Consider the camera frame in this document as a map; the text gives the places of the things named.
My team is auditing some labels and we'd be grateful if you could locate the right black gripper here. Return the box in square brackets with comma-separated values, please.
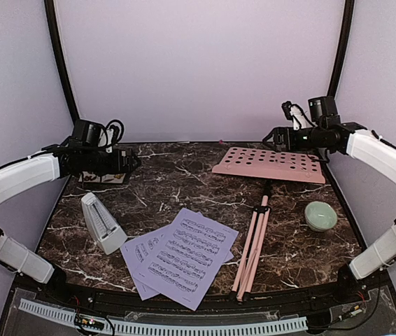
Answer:
[263, 125, 325, 153]

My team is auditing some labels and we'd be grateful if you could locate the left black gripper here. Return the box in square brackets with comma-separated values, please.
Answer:
[83, 148, 142, 176]

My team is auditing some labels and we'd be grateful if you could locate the pink music stand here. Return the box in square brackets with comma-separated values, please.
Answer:
[212, 147, 325, 302]

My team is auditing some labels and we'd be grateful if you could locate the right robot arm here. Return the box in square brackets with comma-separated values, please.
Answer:
[262, 96, 396, 304]

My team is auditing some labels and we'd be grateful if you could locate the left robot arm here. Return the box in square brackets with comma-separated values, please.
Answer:
[0, 119, 141, 305]

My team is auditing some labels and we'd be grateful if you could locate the floral square plate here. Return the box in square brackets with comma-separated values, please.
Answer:
[78, 171, 126, 184]

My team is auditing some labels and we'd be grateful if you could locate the white metronome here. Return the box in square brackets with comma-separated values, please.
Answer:
[81, 192, 127, 255]

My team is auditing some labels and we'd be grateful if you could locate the green ceramic bowl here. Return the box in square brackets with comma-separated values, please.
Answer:
[304, 201, 338, 232]

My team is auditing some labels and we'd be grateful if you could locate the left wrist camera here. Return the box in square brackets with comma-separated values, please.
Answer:
[99, 119, 125, 153]

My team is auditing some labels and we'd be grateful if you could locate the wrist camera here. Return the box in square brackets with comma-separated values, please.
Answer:
[99, 119, 125, 153]
[281, 101, 311, 130]

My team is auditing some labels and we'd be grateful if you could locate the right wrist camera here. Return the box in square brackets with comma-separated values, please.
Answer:
[281, 101, 311, 130]

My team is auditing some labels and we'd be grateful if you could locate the black frame post right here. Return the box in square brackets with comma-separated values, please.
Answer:
[327, 0, 355, 97]

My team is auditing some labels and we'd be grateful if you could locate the black front rail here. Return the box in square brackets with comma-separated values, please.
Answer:
[15, 271, 391, 319]

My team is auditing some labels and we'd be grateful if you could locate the white slotted cable duct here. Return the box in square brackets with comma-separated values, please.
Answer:
[18, 299, 308, 335]

